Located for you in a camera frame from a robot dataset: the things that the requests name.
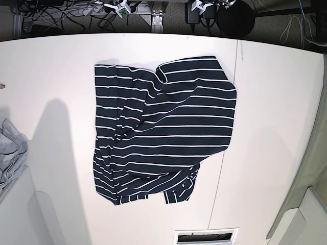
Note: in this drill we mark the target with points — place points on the white power strip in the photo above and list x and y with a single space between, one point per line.
89 11

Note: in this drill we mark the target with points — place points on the aluminium frame post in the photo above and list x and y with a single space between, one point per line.
158 9

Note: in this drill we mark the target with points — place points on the navy white striped t-shirt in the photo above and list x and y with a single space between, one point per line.
154 128

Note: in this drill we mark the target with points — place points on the grey cloth pile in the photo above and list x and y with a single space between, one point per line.
14 151

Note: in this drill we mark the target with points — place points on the white vent slot frame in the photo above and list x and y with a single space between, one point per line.
206 237

